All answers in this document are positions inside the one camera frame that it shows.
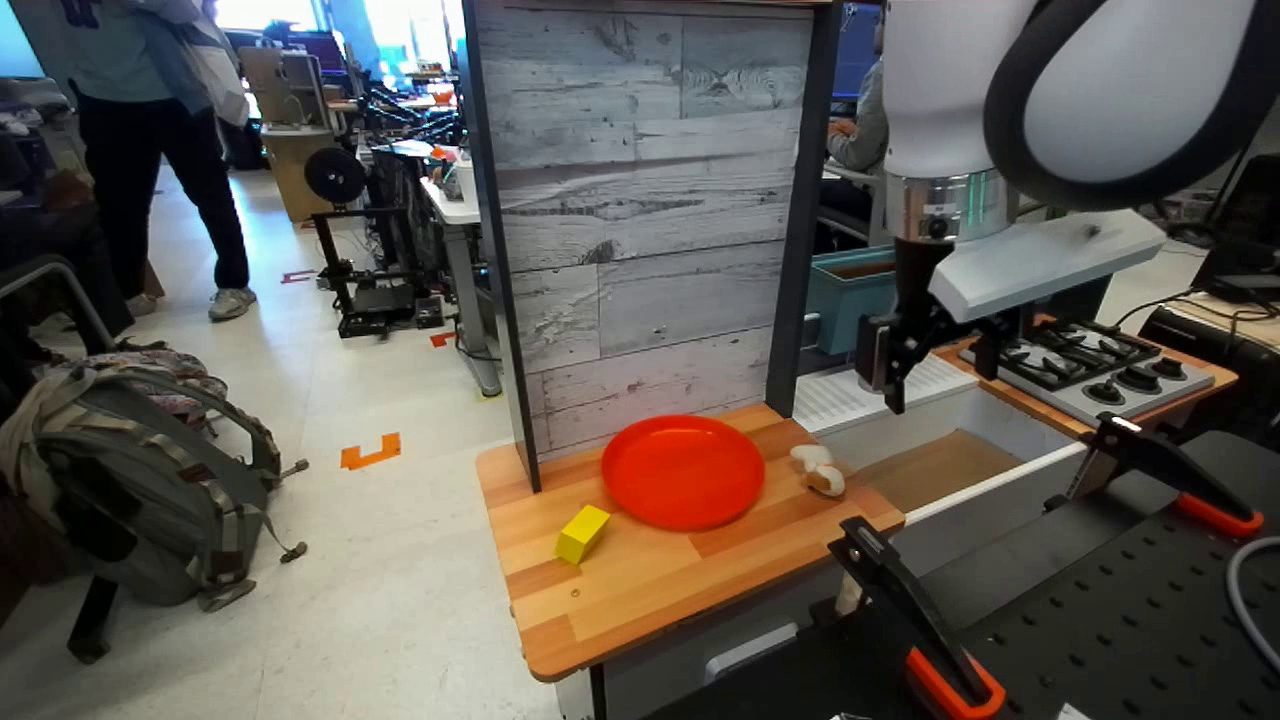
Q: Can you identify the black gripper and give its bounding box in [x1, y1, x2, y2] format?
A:
[873, 241, 1025, 416]

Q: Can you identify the grey coiled cable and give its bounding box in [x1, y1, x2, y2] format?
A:
[1218, 532, 1280, 671]

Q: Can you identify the white animal plush toy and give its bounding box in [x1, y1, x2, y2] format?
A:
[790, 444, 848, 500]

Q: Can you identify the black pegboard panel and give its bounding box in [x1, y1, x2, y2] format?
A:
[654, 433, 1280, 720]

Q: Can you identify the orange round plate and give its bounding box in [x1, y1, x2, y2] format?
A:
[601, 416, 762, 532]

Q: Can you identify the grey stone backsplash panel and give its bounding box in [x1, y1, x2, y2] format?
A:
[462, 0, 838, 469]

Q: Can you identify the teal storage bin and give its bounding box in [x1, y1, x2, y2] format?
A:
[808, 247, 895, 355]

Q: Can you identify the grey toy sink basin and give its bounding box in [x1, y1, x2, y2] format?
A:
[790, 361, 1082, 525]

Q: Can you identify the yellow block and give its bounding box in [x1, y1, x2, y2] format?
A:
[555, 502, 606, 564]

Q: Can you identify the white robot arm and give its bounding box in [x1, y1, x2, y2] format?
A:
[877, 0, 1280, 402]

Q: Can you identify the standing person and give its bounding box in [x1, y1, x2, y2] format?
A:
[7, 0, 256, 318]

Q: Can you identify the grey backpack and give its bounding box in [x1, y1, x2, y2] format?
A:
[0, 346, 308, 610]

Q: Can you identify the toy stove with burners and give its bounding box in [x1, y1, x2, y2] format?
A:
[996, 318, 1211, 423]

